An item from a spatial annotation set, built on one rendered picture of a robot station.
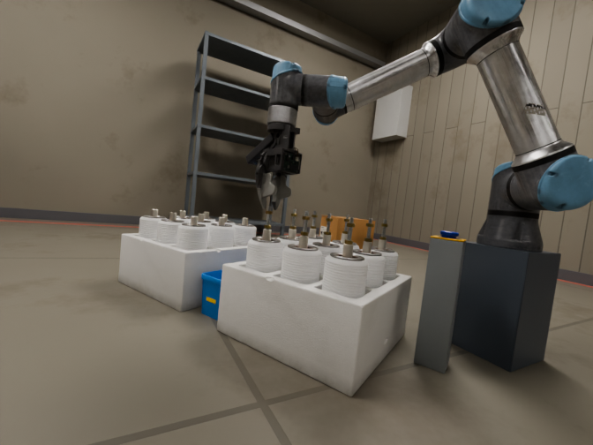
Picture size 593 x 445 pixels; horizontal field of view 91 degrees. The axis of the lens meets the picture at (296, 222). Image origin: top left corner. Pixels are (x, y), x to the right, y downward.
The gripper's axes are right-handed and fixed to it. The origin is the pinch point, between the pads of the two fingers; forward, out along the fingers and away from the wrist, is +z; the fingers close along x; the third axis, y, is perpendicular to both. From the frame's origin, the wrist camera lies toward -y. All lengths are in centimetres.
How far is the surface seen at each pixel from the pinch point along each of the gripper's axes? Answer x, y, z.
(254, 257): -4.5, 2.0, 13.7
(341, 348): -3.2, 29.6, 26.1
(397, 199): 305, -105, -21
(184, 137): 82, -232, -55
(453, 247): 22.3, 40.0, 5.2
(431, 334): 22, 38, 26
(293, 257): -2.6, 13.7, 11.4
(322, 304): -4.0, 24.5, 18.8
